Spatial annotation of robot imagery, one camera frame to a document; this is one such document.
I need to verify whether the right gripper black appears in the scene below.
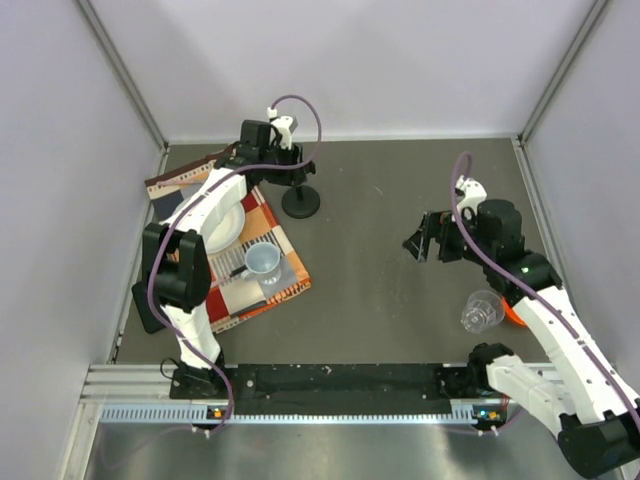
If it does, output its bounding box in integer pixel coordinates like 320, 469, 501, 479
402, 206, 494, 267

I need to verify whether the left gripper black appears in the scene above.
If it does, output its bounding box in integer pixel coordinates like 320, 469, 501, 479
259, 139, 306, 187

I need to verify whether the black phone stand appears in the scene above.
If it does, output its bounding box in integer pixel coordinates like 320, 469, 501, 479
281, 185, 321, 219

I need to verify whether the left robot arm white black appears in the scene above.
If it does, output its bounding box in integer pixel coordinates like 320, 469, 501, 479
142, 111, 320, 399

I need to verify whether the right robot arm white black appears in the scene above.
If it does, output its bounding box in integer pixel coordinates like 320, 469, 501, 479
403, 199, 639, 478

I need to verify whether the clear plastic cup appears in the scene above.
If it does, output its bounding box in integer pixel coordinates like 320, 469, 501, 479
461, 290, 505, 334

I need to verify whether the light blue cup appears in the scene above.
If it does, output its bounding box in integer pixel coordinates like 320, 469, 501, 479
242, 242, 281, 285

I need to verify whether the white plate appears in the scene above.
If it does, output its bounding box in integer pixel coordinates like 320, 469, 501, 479
205, 202, 246, 254

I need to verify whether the patterned orange red cloth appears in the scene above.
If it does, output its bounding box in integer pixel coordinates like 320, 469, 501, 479
145, 146, 312, 334

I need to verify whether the orange bowl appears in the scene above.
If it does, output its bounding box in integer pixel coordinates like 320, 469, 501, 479
501, 297, 527, 328

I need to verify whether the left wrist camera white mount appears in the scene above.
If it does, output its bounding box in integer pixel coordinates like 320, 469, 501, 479
267, 107, 298, 150

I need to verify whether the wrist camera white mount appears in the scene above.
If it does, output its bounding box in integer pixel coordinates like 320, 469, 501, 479
454, 175, 487, 214
267, 107, 298, 150

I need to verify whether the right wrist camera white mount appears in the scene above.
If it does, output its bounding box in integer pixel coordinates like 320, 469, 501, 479
454, 175, 487, 214

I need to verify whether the knife with black handle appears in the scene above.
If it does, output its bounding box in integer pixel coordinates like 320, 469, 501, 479
210, 265, 249, 289

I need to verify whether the slotted grey cable duct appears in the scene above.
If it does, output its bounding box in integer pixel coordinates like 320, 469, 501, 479
100, 404, 506, 425

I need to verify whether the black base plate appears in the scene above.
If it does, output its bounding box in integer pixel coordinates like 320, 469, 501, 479
169, 363, 501, 415

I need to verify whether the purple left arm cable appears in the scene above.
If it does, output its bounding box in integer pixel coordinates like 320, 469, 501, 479
147, 94, 324, 431

